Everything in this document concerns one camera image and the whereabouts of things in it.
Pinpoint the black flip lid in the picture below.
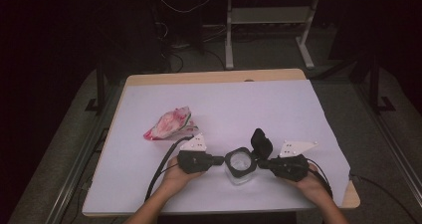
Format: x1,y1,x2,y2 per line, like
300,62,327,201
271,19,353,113
250,127,274,161

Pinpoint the clear glass jar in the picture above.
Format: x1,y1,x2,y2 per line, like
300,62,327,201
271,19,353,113
224,146,259,186

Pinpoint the white metal desk frame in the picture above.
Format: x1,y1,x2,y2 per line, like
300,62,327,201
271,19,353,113
212,0,321,71

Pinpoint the thick black gripper cable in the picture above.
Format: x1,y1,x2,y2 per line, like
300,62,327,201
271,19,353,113
144,135,195,202

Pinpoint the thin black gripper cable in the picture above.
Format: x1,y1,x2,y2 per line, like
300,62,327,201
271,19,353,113
306,157,334,199

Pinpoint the aluminium floor rail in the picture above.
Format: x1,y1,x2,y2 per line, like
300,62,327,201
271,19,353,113
351,81,422,200
42,84,127,224

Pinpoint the red and white plastic bag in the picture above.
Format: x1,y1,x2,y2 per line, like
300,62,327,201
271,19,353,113
142,106,200,141

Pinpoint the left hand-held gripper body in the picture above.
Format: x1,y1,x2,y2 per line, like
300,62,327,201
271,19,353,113
176,132,214,174

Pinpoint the white hanging cable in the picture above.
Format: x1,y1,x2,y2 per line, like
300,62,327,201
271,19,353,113
159,0,214,15

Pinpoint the black floor cable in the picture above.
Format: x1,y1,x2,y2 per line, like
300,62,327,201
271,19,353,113
349,172,422,224

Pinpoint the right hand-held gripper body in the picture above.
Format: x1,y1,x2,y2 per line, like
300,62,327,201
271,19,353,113
267,139,318,182

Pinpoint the person's left hand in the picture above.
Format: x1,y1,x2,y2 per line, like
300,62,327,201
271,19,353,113
161,165,205,198

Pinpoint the black metal stand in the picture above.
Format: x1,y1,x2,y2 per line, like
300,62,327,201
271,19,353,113
350,51,397,114
84,60,111,114

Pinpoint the white table cover sheet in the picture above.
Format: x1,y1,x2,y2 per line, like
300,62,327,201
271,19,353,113
82,79,352,215

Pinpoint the person's right hand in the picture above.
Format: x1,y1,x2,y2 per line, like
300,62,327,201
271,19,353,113
287,163,329,206

